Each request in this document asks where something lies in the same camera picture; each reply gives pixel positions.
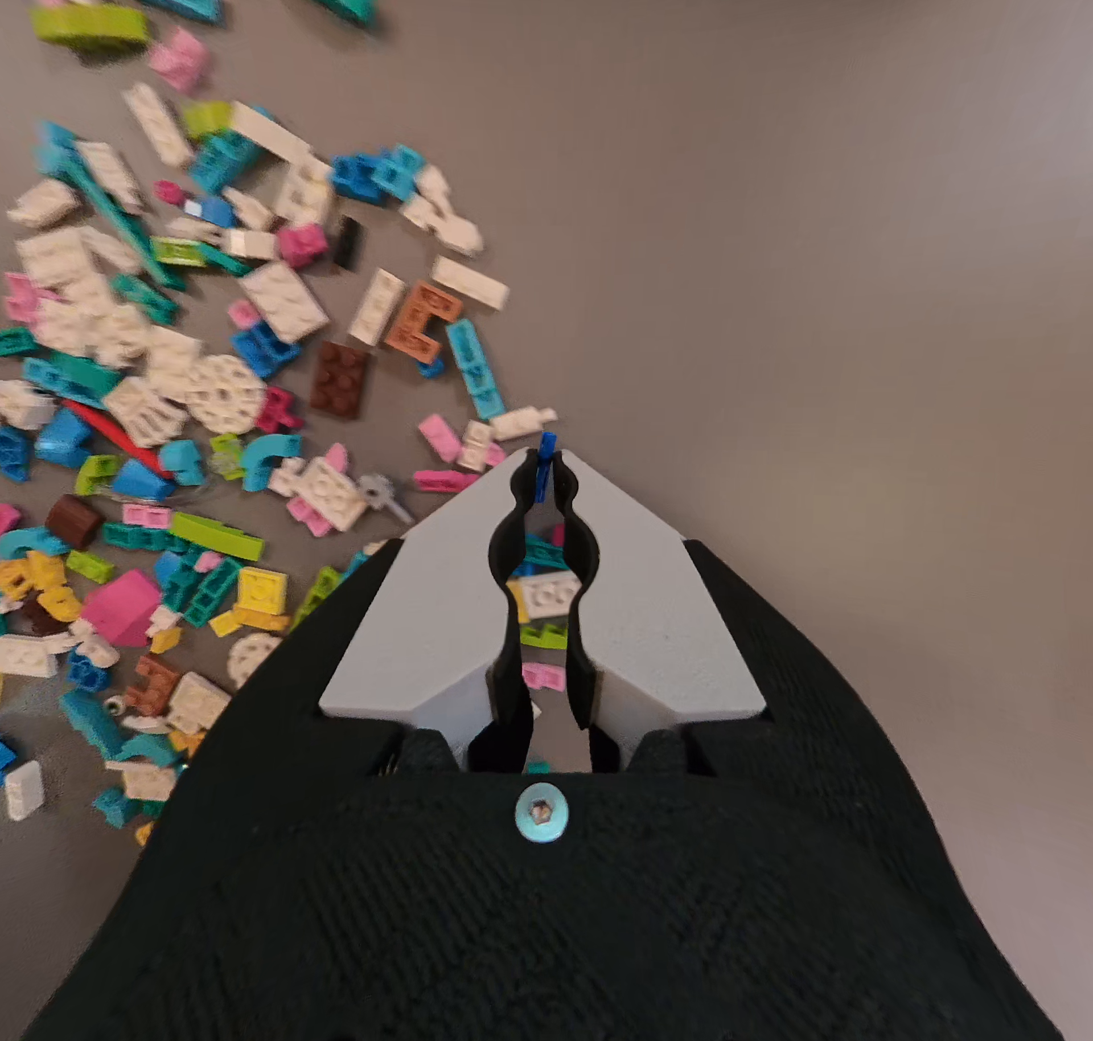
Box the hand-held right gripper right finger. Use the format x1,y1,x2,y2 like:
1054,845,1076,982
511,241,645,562
553,448,768,774

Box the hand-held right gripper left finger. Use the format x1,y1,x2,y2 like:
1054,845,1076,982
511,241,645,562
318,448,541,774

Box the assorted coloured bricks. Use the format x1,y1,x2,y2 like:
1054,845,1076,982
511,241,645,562
0,0,569,847

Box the grey desk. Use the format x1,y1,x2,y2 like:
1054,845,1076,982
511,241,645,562
0,0,1093,1041

